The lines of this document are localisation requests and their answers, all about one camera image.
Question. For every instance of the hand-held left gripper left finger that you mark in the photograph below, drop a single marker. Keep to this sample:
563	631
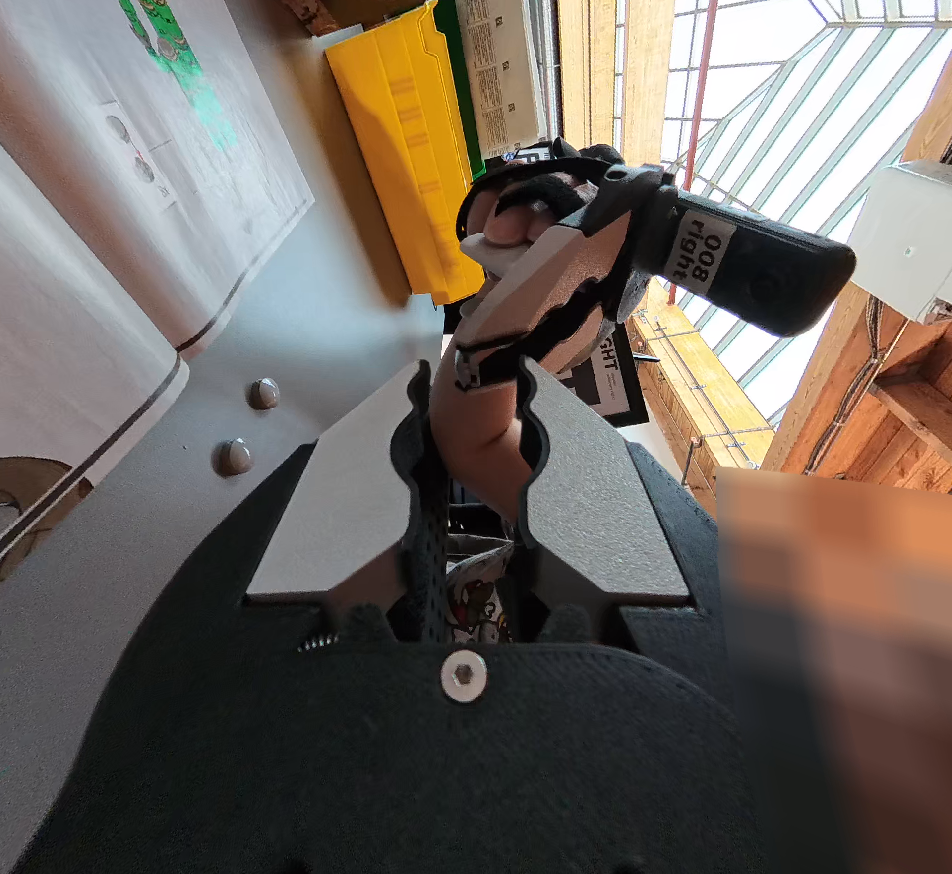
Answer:
335	524

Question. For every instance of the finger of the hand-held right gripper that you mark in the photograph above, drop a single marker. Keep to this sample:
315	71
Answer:
584	338
543	279

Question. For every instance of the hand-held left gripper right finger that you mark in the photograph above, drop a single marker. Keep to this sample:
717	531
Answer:
602	517

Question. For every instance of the small grey lego piece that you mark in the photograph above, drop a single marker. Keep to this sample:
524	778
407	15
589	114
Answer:
467	372

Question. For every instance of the person's right forearm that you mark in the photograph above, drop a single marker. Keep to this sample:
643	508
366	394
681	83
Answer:
476	443

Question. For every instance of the grey round lego tile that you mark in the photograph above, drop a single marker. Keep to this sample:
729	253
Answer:
234	457
264	393

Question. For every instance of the lego instruction booklet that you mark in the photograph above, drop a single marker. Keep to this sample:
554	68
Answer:
74	219

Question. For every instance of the person's right hand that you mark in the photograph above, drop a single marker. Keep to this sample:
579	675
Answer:
513	227

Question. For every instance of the cartoon print clothing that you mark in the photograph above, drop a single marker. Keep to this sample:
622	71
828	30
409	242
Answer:
476	606

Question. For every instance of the yellow plastic bin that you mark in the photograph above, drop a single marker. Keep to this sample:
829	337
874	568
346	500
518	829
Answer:
401	145

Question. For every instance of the red ceiling pipe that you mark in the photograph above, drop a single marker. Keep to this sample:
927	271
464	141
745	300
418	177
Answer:
703	71

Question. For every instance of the green plastic bin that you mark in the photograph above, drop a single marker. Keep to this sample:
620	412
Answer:
461	93

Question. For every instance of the white printed cardboard box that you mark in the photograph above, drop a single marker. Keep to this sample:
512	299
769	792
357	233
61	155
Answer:
498	56

